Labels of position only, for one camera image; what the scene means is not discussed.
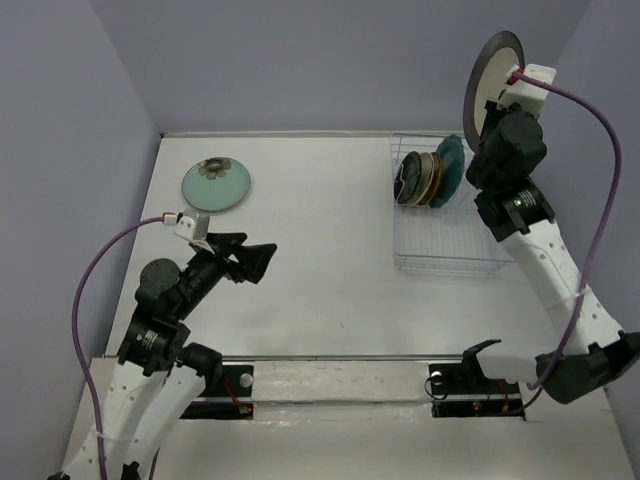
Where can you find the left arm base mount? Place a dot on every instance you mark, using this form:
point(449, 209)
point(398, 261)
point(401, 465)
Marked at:
point(229, 399)

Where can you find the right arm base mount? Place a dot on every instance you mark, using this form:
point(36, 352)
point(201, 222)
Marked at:
point(458, 391)

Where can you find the cream plate with black spot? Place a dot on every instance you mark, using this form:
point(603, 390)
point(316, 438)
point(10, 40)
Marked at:
point(426, 178)

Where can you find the white wire dish rack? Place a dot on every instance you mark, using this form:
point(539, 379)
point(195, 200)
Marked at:
point(449, 240)

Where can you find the teal scalloped plate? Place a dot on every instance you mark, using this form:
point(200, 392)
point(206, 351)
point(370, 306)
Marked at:
point(452, 156)

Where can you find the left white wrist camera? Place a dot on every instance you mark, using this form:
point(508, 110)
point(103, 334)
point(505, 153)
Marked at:
point(189, 225)

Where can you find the brown rimmed cream plate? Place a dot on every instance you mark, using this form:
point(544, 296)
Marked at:
point(487, 80)

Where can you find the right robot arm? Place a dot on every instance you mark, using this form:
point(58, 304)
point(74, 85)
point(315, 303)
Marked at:
point(593, 348)

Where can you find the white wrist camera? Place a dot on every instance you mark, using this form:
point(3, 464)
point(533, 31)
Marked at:
point(529, 97)
point(189, 225)

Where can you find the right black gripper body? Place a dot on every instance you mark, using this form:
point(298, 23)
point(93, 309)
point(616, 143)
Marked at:
point(476, 172)

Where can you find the yellow amber plate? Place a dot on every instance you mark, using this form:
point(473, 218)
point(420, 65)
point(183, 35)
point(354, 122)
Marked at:
point(434, 185)

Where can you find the light green floral plate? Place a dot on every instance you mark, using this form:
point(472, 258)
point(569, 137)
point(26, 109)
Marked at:
point(215, 184)

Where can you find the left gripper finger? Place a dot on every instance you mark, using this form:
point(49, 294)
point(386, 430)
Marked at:
point(250, 262)
point(226, 243)

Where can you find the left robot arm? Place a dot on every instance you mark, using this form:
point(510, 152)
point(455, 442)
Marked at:
point(158, 373)

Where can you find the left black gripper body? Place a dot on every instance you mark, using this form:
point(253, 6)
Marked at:
point(205, 270)

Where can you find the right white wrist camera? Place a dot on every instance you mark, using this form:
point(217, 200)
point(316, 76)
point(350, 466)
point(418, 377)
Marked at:
point(529, 97)

